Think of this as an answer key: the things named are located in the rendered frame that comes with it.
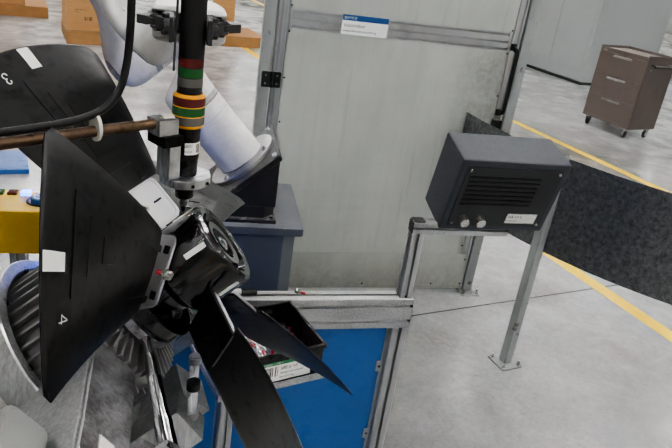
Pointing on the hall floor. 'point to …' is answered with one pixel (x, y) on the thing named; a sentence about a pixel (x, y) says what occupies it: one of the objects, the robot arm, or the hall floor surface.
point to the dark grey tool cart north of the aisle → (628, 87)
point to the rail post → (386, 387)
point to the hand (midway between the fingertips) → (190, 29)
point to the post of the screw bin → (221, 427)
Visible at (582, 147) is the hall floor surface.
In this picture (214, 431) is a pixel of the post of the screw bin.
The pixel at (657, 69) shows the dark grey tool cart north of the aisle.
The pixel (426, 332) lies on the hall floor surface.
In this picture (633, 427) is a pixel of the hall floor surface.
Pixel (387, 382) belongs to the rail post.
